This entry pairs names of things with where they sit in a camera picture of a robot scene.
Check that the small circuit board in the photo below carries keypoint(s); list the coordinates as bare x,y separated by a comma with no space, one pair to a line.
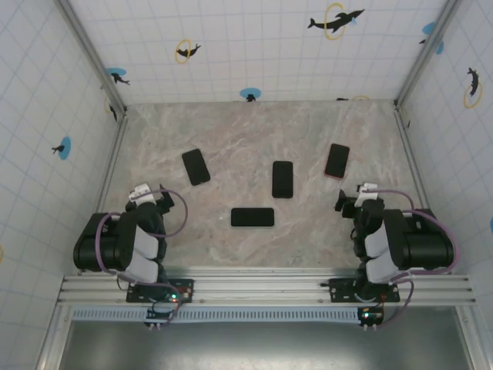
182,293

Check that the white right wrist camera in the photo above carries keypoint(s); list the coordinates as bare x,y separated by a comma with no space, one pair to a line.
366,191

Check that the aluminium side rail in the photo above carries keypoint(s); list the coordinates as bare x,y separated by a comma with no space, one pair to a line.
418,169
109,169

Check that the grey metal panel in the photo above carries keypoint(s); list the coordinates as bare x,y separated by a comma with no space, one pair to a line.
246,347

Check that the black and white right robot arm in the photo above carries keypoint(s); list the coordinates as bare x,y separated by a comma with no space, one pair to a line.
427,246

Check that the aluminium frame post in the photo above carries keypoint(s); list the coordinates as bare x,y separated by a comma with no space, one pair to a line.
92,58
427,52

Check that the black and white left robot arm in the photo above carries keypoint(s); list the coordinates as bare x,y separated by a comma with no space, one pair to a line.
96,246

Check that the black connector box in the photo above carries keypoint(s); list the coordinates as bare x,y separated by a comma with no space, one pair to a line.
370,317
158,317

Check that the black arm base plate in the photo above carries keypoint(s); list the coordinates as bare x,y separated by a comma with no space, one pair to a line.
341,293
135,294

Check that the black phone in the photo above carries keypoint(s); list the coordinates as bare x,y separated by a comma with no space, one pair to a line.
252,226
333,176

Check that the aluminium mounting rail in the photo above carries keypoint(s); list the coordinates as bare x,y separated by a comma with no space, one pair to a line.
262,283

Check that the blue circle animal sticker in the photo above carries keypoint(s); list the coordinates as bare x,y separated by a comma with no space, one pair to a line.
250,92
115,72
429,29
66,148

